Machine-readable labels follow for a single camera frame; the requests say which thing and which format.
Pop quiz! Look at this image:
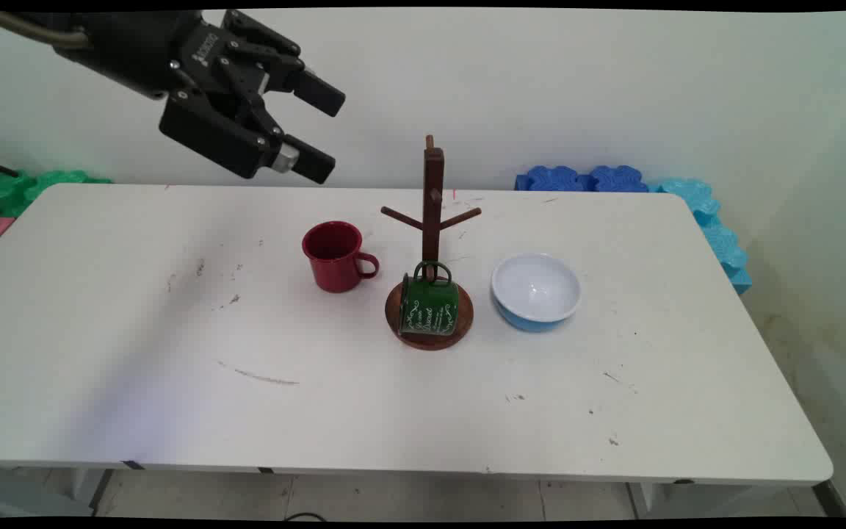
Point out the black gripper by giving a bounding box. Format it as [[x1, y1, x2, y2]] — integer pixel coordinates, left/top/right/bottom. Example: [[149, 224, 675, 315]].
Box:
[[26, 10, 347, 185]]

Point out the green enamel mug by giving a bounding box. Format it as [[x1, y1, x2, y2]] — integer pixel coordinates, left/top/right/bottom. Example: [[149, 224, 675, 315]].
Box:
[[398, 260, 462, 337]]

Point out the red enamel mug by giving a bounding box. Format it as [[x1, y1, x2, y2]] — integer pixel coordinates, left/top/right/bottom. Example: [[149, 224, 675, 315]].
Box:
[[301, 220, 380, 294]]

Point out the brown wooden mug tree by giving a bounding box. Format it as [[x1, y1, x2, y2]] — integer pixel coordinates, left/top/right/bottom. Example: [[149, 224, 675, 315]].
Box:
[[380, 134, 482, 351]]

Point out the green foam tile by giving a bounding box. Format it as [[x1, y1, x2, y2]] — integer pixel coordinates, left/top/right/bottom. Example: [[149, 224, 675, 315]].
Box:
[[0, 170, 112, 219]]

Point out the dark blue foam tile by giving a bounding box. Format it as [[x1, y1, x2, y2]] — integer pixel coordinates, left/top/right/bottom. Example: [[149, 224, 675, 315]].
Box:
[[587, 165, 650, 193], [515, 165, 590, 192]]

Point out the blue and white bowl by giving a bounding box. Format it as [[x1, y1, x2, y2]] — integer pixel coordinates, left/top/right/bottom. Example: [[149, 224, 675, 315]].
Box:
[[491, 253, 582, 332]]

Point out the light blue foam tile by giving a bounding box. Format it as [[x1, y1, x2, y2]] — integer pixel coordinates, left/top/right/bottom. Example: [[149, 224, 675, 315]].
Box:
[[658, 178, 722, 227], [701, 223, 753, 295]]

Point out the grey table leg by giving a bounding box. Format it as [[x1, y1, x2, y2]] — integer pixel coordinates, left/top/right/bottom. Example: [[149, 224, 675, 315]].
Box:
[[0, 467, 112, 519], [627, 481, 846, 519]]

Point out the tan gripper cable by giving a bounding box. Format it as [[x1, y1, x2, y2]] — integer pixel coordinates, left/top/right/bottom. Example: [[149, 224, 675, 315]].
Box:
[[0, 11, 91, 51]]

